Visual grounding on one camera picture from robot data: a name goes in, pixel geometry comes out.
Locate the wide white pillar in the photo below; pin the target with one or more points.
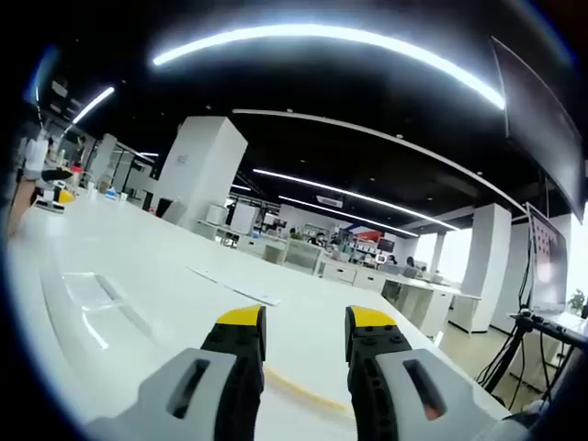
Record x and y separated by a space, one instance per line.
197 174

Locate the small white bottle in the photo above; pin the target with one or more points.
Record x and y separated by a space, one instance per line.
92 189

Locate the slim white pillar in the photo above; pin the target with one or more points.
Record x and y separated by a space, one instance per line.
487 266

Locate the translucent white storage box lid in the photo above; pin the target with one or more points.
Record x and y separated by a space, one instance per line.
92 298

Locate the monitor with pink picture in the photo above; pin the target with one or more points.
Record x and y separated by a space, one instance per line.
549 262

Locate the green potted plant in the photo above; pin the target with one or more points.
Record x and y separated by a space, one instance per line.
578 301

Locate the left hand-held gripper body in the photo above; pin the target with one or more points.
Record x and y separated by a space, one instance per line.
36 154

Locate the short ceiling light strip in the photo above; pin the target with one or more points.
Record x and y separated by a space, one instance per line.
93 105

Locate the flat white strip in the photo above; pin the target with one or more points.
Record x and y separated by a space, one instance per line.
234 286

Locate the row of white office desks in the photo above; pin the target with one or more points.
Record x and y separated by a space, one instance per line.
367 275

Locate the yellow edge strip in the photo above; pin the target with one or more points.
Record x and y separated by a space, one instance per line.
308 390

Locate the small clear cup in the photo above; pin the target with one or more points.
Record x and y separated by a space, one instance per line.
124 197

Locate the large dark hanging screen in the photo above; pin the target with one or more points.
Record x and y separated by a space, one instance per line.
537 119

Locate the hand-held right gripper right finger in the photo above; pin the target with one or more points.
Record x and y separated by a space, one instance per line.
413 395

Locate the long curved ceiling light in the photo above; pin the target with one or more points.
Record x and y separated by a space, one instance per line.
331 34

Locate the thin ceiling light strip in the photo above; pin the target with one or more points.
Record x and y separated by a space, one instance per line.
358 196
349 216

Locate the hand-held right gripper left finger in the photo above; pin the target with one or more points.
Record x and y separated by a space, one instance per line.
193 395

